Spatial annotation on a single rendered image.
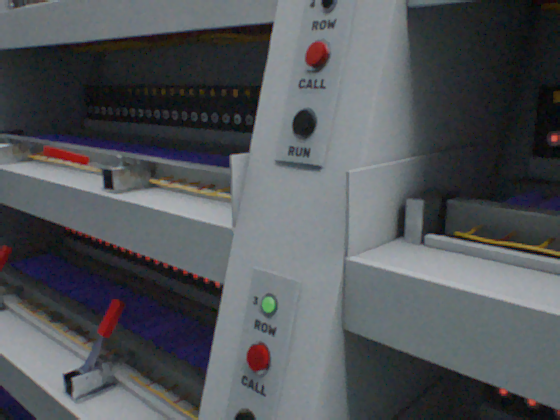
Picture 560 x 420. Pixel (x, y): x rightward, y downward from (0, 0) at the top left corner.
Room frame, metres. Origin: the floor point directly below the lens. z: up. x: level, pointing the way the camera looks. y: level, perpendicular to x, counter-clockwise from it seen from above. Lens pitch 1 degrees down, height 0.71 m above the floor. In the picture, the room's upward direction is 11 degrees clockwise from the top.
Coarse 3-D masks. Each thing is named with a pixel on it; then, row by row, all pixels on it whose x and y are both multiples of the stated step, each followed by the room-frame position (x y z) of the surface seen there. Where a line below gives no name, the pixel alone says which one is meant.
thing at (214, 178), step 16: (48, 144) 0.68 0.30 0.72; (64, 144) 0.67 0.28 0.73; (48, 160) 0.64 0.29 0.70; (96, 160) 0.60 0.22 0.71; (112, 160) 0.58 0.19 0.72; (160, 160) 0.53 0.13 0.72; (176, 160) 0.53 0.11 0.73; (160, 176) 0.52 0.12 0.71; (176, 176) 0.50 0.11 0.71; (192, 176) 0.49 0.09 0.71; (208, 176) 0.47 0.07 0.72; (224, 176) 0.46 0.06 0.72; (224, 192) 0.46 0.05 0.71
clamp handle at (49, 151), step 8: (48, 152) 0.45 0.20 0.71; (56, 152) 0.45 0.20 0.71; (64, 152) 0.46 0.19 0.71; (64, 160) 0.46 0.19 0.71; (72, 160) 0.46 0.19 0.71; (80, 160) 0.47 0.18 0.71; (88, 160) 0.47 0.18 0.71; (120, 160) 0.50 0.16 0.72; (104, 168) 0.49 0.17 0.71; (112, 168) 0.49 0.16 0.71
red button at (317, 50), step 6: (318, 42) 0.34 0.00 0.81; (312, 48) 0.34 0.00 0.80; (318, 48) 0.34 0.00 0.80; (324, 48) 0.33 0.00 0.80; (306, 54) 0.34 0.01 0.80; (312, 54) 0.34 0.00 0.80; (318, 54) 0.33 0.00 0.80; (324, 54) 0.33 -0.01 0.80; (306, 60) 0.34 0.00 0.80; (312, 60) 0.34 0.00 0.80; (318, 60) 0.33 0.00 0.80; (324, 60) 0.33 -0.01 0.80; (312, 66) 0.34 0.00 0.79; (318, 66) 0.34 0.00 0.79
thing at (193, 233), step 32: (0, 128) 0.82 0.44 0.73; (32, 128) 0.85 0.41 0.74; (64, 128) 0.89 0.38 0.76; (96, 128) 0.86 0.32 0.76; (128, 128) 0.80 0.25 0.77; (160, 128) 0.74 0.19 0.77; (192, 128) 0.70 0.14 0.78; (0, 192) 0.66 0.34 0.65; (32, 192) 0.59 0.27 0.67; (64, 192) 0.54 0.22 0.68; (96, 192) 0.50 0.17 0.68; (160, 192) 0.50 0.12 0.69; (64, 224) 0.55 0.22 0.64; (96, 224) 0.51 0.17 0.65; (128, 224) 0.47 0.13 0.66; (160, 224) 0.43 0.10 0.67; (192, 224) 0.40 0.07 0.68; (224, 224) 0.38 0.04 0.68; (160, 256) 0.44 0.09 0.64; (192, 256) 0.41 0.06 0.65; (224, 256) 0.38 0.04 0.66
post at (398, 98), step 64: (384, 0) 0.31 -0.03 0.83; (512, 0) 0.43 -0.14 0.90; (384, 64) 0.31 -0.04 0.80; (448, 64) 0.37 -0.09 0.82; (512, 64) 0.45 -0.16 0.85; (256, 128) 0.37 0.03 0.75; (384, 128) 0.32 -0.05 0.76; (448, 128) 0.38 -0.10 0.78; (256, 192) 0.36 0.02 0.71; (320, 192) 0.33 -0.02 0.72; (256, 256) 0.36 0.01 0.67; (320, 256) 0.32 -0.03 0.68; (320, 320) 0.32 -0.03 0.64; (320, 384) 0.31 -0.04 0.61; (384, 384) 0.37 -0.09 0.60; (448, 384) 0.45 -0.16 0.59
